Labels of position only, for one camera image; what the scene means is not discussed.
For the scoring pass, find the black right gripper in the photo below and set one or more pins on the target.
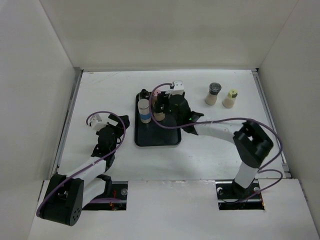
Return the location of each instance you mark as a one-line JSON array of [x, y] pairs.
[[162, 98]]

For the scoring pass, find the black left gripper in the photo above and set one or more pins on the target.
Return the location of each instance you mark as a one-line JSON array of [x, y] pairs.
[[116, 119]]

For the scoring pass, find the small black round cap bottle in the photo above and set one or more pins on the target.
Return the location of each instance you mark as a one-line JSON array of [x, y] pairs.
[[159, 116]]

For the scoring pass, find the blue label white bead bottle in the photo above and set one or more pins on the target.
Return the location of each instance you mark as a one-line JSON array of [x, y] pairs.
[[144, 111]]

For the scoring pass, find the black pump cap spice bottle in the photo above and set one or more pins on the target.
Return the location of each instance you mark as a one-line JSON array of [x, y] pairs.
[[144, 94]]

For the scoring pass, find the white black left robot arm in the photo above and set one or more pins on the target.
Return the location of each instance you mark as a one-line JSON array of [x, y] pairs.
[[88, 187]]

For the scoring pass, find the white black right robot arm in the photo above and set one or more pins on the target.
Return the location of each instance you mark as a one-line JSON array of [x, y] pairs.
[[251, 141]]

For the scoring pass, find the pink cap spice bottle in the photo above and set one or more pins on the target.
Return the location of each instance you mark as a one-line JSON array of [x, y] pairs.
[[155, 96]]

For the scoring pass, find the black plastic tray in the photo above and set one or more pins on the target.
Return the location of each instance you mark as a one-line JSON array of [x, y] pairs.
[[151, 135]]

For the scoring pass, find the black cap grinder bottle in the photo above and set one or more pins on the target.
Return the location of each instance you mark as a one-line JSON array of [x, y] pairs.
[[213, 91]]

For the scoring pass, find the yellow cap spice bottle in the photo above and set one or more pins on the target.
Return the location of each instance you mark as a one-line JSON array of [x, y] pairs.
[[230, 99]]

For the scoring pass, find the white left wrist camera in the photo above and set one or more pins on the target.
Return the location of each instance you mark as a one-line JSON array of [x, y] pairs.
[[96, 122]]

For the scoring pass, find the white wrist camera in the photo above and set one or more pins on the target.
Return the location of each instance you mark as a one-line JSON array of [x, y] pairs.
[[96, 122], [177, 88]]

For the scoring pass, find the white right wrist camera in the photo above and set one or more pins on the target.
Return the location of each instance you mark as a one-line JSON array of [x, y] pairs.
[[177, 88]]

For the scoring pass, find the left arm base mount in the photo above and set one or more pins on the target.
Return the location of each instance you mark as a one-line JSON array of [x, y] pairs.
[[114, 198]]

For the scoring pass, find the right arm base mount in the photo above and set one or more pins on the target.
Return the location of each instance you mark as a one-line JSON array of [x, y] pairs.
[[232, 197]]

